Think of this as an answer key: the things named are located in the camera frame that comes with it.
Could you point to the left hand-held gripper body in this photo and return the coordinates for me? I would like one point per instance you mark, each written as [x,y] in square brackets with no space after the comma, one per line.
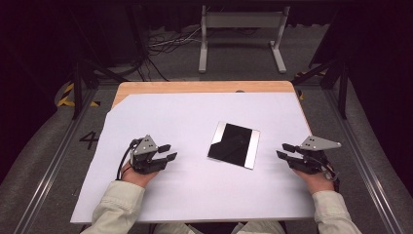
[146,146]

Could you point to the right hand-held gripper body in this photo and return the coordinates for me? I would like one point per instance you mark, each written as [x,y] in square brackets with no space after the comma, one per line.
[316,143]

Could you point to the person's left hand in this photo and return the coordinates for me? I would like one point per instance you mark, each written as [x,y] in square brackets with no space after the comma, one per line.
[138,179]

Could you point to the person's right hand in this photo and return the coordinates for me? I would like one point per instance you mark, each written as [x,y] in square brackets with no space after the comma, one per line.
[318,182]

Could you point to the white paper sheet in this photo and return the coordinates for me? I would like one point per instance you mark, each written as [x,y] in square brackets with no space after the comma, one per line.
[195,113]

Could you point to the black metal stand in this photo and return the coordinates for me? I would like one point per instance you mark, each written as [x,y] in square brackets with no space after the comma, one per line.
[342,87]
[77,87]

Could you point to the wooden table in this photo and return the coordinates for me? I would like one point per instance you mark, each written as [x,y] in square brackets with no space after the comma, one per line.
[195,86]

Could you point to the dark table grommet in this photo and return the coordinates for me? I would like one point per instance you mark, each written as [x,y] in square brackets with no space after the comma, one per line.
[240,91]

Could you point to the grey metal stand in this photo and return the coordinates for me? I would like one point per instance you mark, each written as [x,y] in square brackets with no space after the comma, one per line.
[242,20]

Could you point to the aluminium floor rail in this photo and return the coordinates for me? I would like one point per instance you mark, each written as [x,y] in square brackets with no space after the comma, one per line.
[48,175]
[363,162]

